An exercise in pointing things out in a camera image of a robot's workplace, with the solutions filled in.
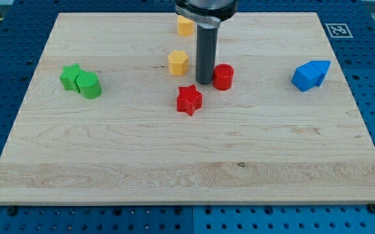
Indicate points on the yellow block at back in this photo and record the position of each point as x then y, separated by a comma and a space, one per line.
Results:
185, 27

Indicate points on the wooden board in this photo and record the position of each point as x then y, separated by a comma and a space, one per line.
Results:
262, 142

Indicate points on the green star block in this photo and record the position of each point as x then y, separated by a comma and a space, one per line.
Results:
69, 76

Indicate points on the black bolt right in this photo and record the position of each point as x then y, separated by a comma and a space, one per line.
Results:
371, 208

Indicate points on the green cylinder block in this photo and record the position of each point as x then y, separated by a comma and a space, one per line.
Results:
88, 84

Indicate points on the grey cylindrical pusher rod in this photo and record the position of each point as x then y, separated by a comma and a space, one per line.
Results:
206, 42

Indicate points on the blue cube block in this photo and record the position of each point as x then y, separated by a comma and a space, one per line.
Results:
308, 75

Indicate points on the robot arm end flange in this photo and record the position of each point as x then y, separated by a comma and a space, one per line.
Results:
209, 13

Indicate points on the blue triangle block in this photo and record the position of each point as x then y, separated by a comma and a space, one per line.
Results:
322, 68

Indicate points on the yellow hexagon block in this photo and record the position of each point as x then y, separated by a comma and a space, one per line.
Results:
178, 63

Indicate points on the black bolt left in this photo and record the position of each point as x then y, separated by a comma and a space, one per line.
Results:
12, 211

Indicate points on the black bolt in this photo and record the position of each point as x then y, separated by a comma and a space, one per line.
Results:
371, 208
12, 211

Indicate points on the fiducial marker tag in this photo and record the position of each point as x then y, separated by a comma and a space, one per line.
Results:
338, 30

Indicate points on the red star block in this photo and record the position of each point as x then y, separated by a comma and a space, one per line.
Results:
189, 99

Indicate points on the red cylinder block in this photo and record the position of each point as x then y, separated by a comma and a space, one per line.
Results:
223, 76

